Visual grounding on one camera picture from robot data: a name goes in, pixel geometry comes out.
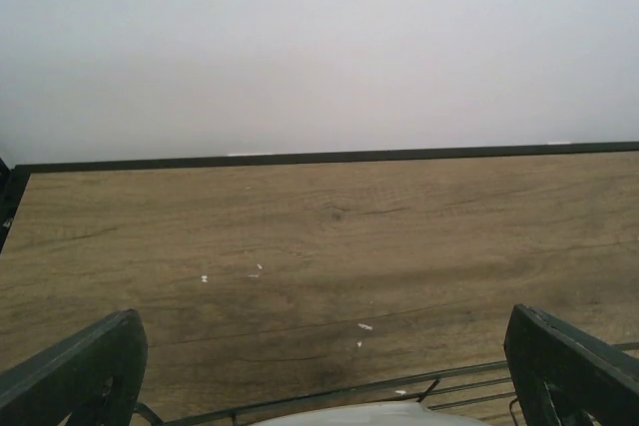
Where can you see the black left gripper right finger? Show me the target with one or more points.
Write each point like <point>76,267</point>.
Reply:
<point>564,376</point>

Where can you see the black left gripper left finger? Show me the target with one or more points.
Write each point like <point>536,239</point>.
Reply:
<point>92,377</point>

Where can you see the black rimmed striped plate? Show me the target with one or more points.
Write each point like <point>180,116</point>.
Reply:
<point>372,414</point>

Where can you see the black wire dish rack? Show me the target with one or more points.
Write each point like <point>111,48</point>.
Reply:
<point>416,388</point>

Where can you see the black aluminium frame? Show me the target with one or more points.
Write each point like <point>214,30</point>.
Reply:
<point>14,181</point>

